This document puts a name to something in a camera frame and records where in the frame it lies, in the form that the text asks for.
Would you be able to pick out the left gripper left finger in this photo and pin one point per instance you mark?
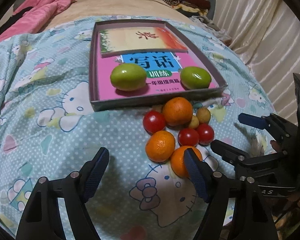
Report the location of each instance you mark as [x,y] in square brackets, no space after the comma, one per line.
[78,187]

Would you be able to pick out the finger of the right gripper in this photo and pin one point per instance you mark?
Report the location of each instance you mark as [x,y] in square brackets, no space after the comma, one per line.
[253,121]
[227,152]

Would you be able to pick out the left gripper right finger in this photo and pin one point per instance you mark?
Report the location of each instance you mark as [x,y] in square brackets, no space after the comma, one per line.
[213,189]

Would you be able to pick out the red cherry tomato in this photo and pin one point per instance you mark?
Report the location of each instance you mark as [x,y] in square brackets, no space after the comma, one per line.
[206,134]
[188,137]
[154,121]

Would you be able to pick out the orange tangerine front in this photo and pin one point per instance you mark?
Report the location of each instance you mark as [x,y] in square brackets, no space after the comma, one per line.
[177,161]

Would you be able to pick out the orange tangerine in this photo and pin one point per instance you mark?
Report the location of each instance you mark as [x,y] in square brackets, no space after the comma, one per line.
[160,146]
[177,111]
[177,161]

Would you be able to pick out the small yellow-brown fruit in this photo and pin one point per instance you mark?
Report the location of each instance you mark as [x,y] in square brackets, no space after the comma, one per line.
[203,115]
[194,123]

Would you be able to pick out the large green jujube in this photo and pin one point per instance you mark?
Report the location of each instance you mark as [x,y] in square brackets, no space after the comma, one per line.
[195,78]

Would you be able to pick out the small green jujube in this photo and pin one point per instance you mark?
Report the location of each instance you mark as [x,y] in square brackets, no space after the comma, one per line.
[128,77]

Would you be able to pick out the blue Hello Kitty sheet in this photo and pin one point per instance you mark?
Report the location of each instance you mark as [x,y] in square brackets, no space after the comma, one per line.
[48,128]

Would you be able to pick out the shallow cardboard box tray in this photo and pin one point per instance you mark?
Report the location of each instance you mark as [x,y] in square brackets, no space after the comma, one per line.
[216,87]

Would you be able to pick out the cream satin curtain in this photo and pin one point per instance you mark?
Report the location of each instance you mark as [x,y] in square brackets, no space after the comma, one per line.
[266,36]

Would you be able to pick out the white cloth in basket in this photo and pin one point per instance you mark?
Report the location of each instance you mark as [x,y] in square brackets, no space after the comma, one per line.
[211,28]

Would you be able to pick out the yellow orange booklet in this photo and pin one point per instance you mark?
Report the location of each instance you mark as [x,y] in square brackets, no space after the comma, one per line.
[129,40]

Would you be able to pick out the black garment on bed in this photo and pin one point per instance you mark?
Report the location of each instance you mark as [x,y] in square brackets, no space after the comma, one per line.
[10,18]

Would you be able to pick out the beige bed blanket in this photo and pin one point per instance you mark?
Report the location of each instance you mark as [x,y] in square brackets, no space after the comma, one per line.
[86,8]

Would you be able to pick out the pink quilt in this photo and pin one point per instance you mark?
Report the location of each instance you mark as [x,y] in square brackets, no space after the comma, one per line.
[31,16]

